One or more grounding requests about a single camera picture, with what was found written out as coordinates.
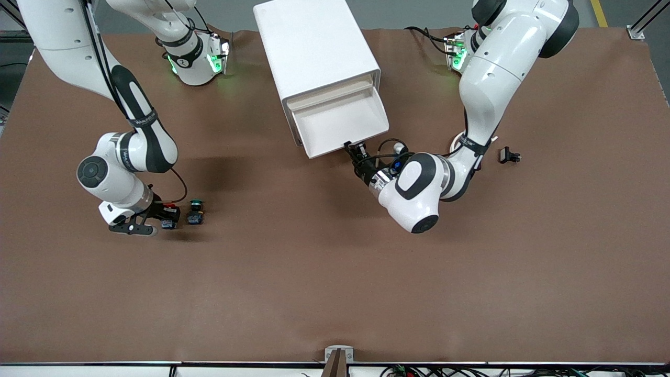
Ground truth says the cream plastic drawer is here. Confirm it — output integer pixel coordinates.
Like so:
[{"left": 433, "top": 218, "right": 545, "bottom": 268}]
[
  {"left": 286, "top": 77, "right": 375, "bottom": 112},
  {"left": 289, "top": 85, "right": 390, "bottom": 159}
]

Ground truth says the green push button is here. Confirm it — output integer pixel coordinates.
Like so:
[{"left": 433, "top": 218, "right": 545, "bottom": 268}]
[{"left": 187, "top": 199, "right": 206, "bottom": 226}]

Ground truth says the white drawer cabinet housing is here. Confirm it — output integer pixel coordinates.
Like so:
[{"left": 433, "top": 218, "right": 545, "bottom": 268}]
[{"left": 253, "top": 0, "right": 381, "bottom": 148}]

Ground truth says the brown paper table cover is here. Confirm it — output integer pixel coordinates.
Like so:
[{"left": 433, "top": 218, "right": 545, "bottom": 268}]
[{"left": 0, "top": 26, "right": 670, "bottom": 364}]

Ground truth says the black arm base cable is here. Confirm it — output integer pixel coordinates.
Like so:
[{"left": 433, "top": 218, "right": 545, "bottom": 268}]
[{"left": 405, "top": 25, "right": 452, "bottom": 56}]

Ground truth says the grey metal bracket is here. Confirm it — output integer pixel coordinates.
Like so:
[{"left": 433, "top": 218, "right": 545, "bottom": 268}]
[{"left": 325, "top": 346, "right": 355, "bottom": 363}]

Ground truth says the brown mount bar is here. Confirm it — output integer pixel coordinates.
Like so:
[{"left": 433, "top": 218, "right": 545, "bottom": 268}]
[{"left": 320, "top": 350, "right": 349, "bottom": 377}]

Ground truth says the aluminium frame profile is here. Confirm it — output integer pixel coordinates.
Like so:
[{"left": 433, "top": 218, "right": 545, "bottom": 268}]
[
  {"left": 0, "top": 0, "right": 27, "bottom": 42},
  {"left": 626, "top": 0, "right": 670, "bottom": 41}
]

